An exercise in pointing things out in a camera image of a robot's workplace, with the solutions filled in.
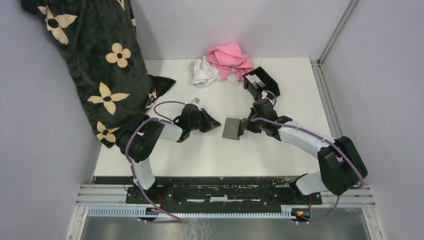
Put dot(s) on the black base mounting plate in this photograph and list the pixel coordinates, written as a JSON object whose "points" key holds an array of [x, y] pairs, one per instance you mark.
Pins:
{"points": [[228, 195]]}

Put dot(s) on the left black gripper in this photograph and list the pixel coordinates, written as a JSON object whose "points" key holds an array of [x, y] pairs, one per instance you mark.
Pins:
{"points": [[209, 119]]}

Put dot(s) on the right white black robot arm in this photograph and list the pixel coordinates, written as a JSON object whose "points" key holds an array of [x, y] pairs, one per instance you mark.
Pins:
{"points": [[341, 167]]}

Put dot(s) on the grey leather card holder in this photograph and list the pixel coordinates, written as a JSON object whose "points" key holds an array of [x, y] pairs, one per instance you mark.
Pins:
{"points": [[233, 128]]}

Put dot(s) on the aluminium rail frame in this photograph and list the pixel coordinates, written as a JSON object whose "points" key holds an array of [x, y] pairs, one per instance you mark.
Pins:
{"points": [[112, 200]]}

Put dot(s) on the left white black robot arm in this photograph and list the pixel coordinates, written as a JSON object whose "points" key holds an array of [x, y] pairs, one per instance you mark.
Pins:
{"points": [[139, 136]]}

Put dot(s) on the black VIP credit card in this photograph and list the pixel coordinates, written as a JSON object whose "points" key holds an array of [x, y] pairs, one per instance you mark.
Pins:
{"points": [[242, 127]]}

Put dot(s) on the black floral blanket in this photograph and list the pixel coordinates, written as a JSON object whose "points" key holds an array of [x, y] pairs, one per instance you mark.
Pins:
{"points": [[98, 41]]}

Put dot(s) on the pink cloth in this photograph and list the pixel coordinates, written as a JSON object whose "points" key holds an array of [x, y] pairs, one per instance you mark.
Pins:
{"points": [[227, 58]]}

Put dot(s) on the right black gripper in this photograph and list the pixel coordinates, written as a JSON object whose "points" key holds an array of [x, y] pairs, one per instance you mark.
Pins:
{"points": [[248, 124]]}

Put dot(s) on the white cloth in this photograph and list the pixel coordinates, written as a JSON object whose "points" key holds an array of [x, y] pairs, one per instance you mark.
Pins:
{"points": [[203, 73]]}

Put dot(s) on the black plastic card box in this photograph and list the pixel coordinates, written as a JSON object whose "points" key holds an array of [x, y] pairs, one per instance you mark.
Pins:
{"points": [[271, 84]]}

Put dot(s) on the corner aluminium post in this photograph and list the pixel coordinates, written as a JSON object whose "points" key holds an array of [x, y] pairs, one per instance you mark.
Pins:
{"points": [[317, 66]]}

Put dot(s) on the white cards in box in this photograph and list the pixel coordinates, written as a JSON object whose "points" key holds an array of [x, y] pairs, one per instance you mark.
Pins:
{"points": [[255, 81]]}

